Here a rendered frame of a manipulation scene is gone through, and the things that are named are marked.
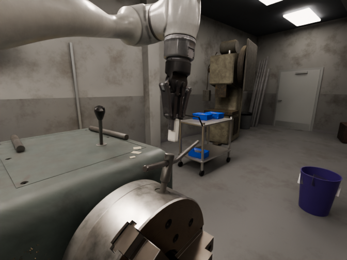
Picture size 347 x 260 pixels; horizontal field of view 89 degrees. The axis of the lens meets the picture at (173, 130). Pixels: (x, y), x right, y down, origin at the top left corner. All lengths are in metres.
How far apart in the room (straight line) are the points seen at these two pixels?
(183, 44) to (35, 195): 0.48
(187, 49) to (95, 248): 0.48
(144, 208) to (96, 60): 3.85
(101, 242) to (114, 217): 0.04
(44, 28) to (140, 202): 0.31
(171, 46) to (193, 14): 0.10
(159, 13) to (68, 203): 0.51
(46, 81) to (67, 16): 3.58
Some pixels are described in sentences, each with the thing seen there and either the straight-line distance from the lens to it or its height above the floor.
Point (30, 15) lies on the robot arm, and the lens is 0.29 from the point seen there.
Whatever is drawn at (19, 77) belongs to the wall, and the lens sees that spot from 3.87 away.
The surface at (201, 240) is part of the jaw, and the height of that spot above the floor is 1.10.
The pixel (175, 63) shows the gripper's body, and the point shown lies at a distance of 0.51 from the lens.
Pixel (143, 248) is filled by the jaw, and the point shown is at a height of 1.20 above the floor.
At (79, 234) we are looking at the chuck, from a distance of 0.42.
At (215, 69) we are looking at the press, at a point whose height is 1.94.
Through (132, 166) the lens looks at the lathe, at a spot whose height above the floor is 1.24.
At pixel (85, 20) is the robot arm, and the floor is 1.55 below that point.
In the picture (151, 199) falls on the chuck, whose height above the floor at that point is 1.24.
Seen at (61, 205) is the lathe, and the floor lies 1.23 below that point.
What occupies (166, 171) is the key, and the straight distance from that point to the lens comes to 0.39.
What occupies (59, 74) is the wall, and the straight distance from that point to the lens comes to 3.91.
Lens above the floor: 1.45
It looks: 13 degrees down
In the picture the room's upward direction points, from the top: straight up
